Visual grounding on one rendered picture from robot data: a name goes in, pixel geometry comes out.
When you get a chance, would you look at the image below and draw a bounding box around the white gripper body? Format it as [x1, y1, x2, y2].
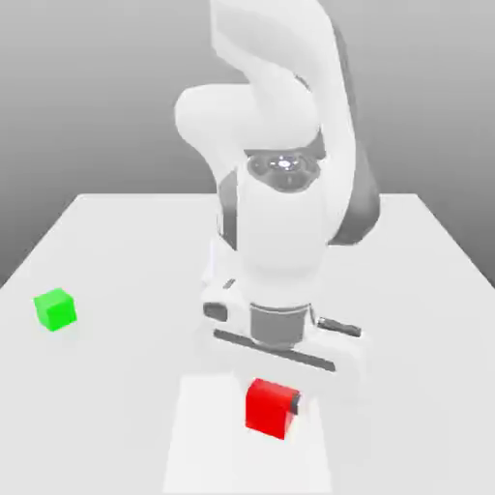
[206, 322, 369, 389]

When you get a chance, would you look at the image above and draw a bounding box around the small red cube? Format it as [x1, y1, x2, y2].
[245, 377, 302, 442]

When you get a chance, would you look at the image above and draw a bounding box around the small green cube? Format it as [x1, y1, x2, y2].
[32, 286, 78, 333]

